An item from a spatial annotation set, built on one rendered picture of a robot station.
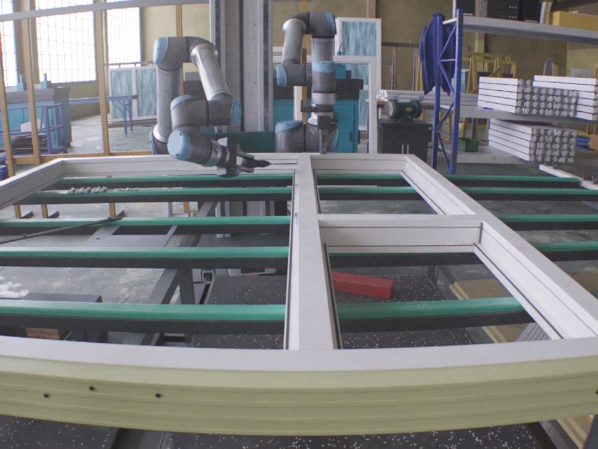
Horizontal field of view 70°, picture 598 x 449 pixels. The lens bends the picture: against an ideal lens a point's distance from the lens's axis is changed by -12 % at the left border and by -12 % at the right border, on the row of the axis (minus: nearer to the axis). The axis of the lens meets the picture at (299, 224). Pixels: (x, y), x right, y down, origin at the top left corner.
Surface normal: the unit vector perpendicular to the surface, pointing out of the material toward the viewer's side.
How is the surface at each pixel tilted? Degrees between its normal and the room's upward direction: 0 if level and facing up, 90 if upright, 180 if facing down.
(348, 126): 90
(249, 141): 90
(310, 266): 0
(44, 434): 0
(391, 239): 90
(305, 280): 0
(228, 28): 90
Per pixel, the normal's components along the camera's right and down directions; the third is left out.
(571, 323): -1.00, 0.00
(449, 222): 0.00, 0.30
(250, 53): 0.21, 0.30
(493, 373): 0.00, -0.95
